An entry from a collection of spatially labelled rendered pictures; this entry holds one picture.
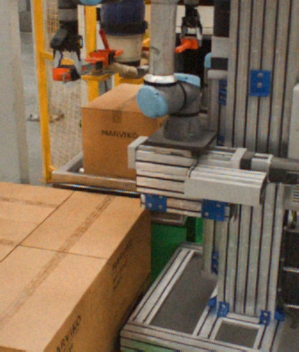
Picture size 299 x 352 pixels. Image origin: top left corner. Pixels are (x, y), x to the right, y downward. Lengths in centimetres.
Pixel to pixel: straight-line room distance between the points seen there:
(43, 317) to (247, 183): 82
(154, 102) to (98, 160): 108
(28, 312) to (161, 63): 94
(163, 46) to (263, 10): 42
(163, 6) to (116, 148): 116
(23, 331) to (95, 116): 130
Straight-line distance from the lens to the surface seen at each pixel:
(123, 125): 284
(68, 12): 224
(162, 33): 191
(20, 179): 400
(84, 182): 295
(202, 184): 198
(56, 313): 202
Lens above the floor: 169
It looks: 20 degrees down
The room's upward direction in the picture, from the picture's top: straight up
